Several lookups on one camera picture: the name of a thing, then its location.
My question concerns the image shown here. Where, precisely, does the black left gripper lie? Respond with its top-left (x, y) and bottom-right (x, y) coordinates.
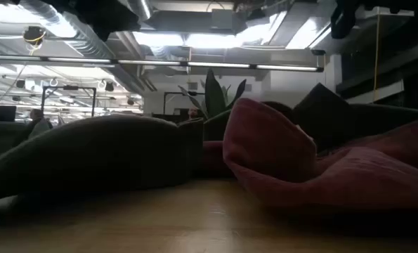
top-left (50, 0), bottom-right (142, 41)

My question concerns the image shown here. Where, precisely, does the dark red towel pile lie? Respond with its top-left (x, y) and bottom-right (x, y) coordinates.
top-left (222, 97), bottom-right (418, 212)

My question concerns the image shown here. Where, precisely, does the long ceiling light bar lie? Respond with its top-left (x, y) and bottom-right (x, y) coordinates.
top-left (0, 54), bottom-right (325, 73)

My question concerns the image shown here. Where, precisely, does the green snake plant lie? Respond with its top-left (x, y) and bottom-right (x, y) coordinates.
top-left (178, 68), bottom-right (247, 120)

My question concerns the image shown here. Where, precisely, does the black station frame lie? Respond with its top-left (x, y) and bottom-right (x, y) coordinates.
top-left (41, 86), bottom-right (97, 119)

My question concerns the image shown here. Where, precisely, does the black ceiling cable reel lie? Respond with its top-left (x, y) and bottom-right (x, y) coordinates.
top-left (22, 26), bottom-right (48, 46)

